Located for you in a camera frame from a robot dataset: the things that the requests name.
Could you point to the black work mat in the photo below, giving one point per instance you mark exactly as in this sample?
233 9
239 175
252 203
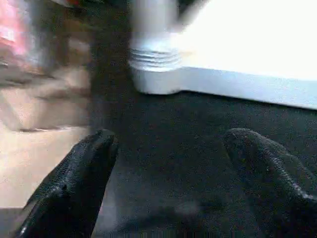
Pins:
173 148

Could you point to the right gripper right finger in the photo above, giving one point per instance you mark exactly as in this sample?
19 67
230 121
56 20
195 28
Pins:
277 183

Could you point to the pink cloth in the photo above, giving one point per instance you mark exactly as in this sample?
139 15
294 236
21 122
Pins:
12 29

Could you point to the white plastic table leg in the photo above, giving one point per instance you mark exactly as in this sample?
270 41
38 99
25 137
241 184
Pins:
153 32

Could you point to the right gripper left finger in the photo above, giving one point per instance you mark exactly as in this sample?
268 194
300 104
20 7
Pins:
69 188

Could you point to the white plastic table top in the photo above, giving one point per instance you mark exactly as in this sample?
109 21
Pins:
237 54

